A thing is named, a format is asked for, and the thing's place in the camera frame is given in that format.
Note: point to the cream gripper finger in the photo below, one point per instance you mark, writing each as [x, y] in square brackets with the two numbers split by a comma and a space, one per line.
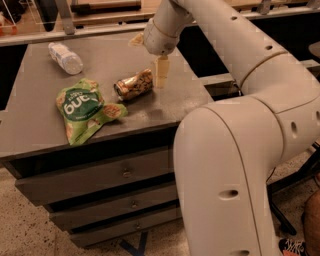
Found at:
[138, 40]
[161, 67]

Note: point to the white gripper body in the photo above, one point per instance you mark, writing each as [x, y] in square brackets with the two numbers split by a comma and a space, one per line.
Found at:
[157, 41]

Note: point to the orange soda can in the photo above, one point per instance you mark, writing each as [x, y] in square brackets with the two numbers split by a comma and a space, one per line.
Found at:
[132, 87]

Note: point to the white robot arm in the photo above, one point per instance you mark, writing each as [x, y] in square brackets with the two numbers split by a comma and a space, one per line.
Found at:
[224, 151]

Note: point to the clear plastic water bottle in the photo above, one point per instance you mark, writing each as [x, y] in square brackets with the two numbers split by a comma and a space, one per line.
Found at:
[68, 60]

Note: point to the green snack chip bag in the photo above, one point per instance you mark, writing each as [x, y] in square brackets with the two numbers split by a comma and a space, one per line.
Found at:
[85, 111]

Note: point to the grey drawer cabinet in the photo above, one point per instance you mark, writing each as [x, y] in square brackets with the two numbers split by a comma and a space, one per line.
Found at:
[95, 149]

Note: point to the top grey drawer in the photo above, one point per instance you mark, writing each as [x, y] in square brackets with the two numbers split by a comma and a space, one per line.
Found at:
[81, 180]

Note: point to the grey drawer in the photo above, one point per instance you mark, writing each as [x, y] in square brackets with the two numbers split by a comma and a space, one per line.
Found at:
[113, 207]
[81, 180]
[124, 227]

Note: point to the middle grey drawer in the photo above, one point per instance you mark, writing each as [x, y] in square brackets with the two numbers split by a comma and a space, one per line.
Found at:
[113, 207]

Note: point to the black metal stand base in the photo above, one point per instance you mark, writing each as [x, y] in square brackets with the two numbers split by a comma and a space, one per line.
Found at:
[289, 187]

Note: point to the bottom grey drawer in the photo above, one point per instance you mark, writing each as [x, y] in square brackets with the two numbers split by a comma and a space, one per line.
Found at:
[124, 227]

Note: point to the person's bare leg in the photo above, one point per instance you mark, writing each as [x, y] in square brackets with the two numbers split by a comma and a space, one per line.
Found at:
[312, 225]

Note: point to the orange white sneaker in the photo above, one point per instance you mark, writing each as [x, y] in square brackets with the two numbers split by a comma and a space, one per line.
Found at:
[290, 247]

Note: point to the metal railing frame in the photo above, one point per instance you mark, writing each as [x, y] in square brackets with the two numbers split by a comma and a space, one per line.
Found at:
[30, 30]

